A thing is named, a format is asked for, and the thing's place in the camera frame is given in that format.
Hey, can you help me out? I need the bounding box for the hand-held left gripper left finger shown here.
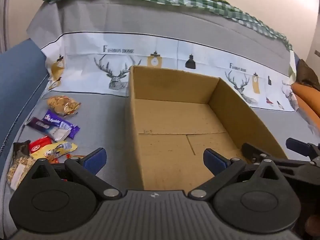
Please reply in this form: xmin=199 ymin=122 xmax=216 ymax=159
xmin=24 ymin=147 xmax=123 ymax=201

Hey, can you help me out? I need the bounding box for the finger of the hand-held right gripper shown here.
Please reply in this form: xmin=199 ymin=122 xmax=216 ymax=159
xmin=241 ymin=142 xmax=278 ymax=165
xmin=286 ymin=137 xmax=316 ymax=157

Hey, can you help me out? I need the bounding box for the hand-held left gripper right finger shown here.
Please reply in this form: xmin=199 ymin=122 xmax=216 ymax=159
xmin=187 ymin=148 xmax=288 ymax=201

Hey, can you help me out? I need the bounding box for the cardboard box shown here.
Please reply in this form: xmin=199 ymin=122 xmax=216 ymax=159
xmin=125 ymin=65 xmax=288 ymax=192

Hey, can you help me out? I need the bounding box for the red yellow snack packet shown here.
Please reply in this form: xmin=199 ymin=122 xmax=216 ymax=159
xmin=29 ymin=136 xmax=54 ymax=153

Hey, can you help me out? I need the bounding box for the dark brown cracker packet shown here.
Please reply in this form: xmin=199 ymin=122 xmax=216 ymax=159
xmin=13 ymin=142 xmax=31 ymax=158

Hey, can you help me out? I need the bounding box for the orange snack packet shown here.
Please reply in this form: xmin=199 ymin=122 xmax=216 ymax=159
xmin=49 ymin=154 xmax=82 ymax=164

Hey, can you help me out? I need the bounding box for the white snack packet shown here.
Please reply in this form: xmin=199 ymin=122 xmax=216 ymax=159
xmin=49 ymin=126 xmax=72 ymax=142

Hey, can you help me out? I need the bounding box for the orange cushion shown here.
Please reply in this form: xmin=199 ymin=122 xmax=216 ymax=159
xmin=290 ymin=82 xmax=320 ymax=136

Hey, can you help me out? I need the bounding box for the purple chocolate packet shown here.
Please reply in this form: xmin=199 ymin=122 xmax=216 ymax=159
xmin=41 ymin=109 xmax=81 ymax=140

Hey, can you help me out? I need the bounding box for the clear bag of round cookies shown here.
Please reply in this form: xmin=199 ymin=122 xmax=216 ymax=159
xmin=47 ymin=95 xmax=82 ymax=118

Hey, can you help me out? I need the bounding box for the dark purple white-label packet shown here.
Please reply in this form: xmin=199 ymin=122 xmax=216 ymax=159
xmin=24 ymin=117 xmax=54 ymax=135

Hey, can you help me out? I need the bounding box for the brown cushion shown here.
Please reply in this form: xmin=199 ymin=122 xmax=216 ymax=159
xmin=295 ymin=59 xmax=320 ymax=92

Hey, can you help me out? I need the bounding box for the speckled beige snack packet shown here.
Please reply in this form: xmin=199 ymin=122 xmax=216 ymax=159
xmin=6 ymin=154 xmax=37 ymax=189

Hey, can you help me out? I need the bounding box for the blue sofa armrest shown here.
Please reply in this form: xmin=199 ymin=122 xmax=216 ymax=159
xmin=0 ymin=38 xmax=49 ymax=157

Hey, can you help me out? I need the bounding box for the grey deer-print sofa cover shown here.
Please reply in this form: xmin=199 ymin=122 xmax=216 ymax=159
xmin=0 ymin=0 xmax=302 ymax=240

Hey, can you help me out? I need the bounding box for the grey curtain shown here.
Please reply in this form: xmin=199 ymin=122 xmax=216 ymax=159
xmin=0 ymin=0 xmax=15 ymax=53

